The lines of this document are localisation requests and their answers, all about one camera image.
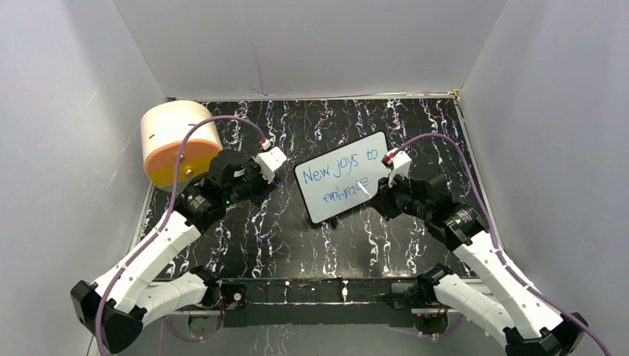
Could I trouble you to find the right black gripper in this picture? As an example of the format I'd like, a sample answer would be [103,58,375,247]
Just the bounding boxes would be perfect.
[367,171,430,220]

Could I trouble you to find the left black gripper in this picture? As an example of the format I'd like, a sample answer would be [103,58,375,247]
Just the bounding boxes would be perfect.
[225,158,279,208]

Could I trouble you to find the white whiteboard marker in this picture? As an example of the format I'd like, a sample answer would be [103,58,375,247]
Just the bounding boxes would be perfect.
[357,182,372,200]

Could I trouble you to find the small black-framed whiteboard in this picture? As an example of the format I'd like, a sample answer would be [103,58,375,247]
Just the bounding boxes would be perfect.
[293,131,389,224]

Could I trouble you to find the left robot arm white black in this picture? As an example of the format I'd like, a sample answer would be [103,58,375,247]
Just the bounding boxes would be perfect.
[70,147,287,355]

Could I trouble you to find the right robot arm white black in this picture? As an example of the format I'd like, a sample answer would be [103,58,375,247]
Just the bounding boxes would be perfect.
[373,162,585,355]

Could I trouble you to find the cream orange cylindrical drum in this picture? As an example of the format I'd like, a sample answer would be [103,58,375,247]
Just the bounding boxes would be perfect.
[140,100,223,192]

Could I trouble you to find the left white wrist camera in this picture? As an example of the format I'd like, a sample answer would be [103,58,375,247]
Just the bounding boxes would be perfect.
[254,147,287,184]

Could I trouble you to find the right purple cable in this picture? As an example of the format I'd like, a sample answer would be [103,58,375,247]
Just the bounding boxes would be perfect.
[383,132,613,356]

